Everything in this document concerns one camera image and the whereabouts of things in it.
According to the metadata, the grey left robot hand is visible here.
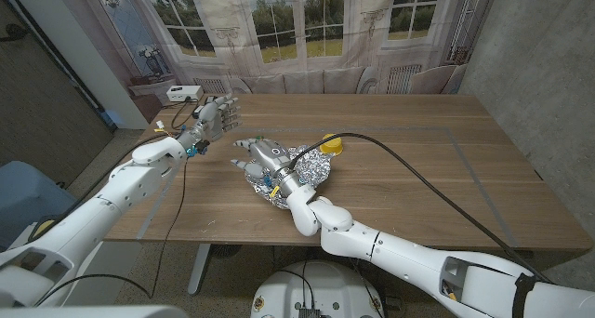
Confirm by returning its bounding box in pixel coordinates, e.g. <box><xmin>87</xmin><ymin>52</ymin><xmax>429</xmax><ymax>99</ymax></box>
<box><xmin>195</xmin><ymin>93</ymin><xmax>243</xmax><ymax>143</ymax></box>

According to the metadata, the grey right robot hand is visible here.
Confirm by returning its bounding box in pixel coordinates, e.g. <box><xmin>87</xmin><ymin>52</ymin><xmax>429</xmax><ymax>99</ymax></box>
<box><xmin>231</xmin><ymin>138</ymin><xmax>295</xmax><ymax>180</ymax></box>

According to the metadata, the aluminum foil sheet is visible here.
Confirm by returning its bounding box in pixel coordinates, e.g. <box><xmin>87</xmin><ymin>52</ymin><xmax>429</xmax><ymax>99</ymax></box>
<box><xmin>244</xmin><ymin>144</ymin><xmax>335</xmax><ymax>211</ymax></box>

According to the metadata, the yellow cup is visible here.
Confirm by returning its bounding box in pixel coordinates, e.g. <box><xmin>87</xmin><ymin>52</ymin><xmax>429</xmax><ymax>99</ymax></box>
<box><xmin>319</xmin><ymin>132</ymin><xmax>344</xmax><ymax>155</ymax></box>

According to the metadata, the white power box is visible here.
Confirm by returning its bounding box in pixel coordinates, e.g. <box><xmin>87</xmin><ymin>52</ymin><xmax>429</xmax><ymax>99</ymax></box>
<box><xmin>165</xmin><ymin>85</ymin><xmax>205</xmax><ymax>103</ymax></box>

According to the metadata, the printed window backdrop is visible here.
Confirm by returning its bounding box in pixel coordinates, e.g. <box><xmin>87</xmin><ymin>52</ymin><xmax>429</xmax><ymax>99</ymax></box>
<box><xmin>50</xmin><ymin>0</ymin><xmax>501</xmax><ymax>124</ymax></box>

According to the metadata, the grey table leg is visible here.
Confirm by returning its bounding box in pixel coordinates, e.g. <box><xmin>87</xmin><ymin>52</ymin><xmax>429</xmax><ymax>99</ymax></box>
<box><xmin>188</xmin><ymin>243</ymin><xmax>211</xmax><ymax>296</ymax></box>

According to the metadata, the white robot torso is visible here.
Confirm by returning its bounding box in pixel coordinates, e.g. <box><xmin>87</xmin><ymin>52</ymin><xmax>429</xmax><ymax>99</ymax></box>
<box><xmin>250</xmin><ymin>260</ymin><xmax>386</xmax><ymax>318</ymax></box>

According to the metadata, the dark mesh panel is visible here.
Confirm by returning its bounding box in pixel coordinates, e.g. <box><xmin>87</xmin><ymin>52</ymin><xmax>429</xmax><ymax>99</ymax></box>
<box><xmin>0</xmin><ymin>0</ymin><xmax>116</xmax><ymax>189</ymax></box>

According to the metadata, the blue chair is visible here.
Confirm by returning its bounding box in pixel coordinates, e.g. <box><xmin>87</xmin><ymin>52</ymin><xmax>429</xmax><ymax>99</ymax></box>
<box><xmin>0</xmin><ymin>160</ymin><xmax>78</xmax><ymax>249</ymax></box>

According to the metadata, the yellow and black object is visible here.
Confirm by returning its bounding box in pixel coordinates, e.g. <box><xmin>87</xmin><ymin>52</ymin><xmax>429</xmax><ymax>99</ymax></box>
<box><xmin>27</xmin><ymin>218</ymin><xmax>58</xmax><ymax>243</ymax></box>

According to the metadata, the black power box cable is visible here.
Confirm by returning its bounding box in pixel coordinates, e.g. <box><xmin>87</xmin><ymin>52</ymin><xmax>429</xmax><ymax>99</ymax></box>
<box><xmin>170</xmin><ymin>97</ymin><xmax>201</xmax><ymax>131</ymax></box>

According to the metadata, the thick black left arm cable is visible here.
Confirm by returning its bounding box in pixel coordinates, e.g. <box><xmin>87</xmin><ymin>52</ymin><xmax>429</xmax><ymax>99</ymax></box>
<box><xmin>32</xmin><ymin>132</ymin><xmax>176</xmax><ymax>233</ymax></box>

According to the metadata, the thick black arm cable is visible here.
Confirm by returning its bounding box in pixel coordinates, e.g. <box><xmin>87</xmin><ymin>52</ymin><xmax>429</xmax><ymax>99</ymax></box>
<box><xmin>287</xmin><ymin>132</ymin><xmax>554</xmax><ymax>285</ymax></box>
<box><xmin>32</xmin><ymin>132</ymin><xmax>176</xmax><ymax>233</ymax></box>

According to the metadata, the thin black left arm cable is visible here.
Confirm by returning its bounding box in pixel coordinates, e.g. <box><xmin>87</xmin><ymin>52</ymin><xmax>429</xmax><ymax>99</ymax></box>
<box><xmin>34</xmin><ymin>157</ymin><xmax>190</xmax><ymax>306</ymax></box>

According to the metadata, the black torso cable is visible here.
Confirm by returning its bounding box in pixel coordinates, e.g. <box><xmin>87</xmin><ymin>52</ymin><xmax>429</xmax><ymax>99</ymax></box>
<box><xmin>280</xmin><ymin>260</ymin><xmax>316</xmax><ymax>310</ymax></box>

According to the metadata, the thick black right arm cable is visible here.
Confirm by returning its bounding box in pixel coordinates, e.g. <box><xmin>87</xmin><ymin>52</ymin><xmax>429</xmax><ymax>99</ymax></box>
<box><xmin>287</xmin><ymin>132</ymin><xmax>554</xmax><ymax>285</ymax></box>

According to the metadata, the black door handle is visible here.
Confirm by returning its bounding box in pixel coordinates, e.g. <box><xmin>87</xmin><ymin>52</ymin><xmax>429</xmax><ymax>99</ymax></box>
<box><xmin>0</xmin><ymin>23</ymin><xmax>28</xmax><ymax>43</ymax></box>

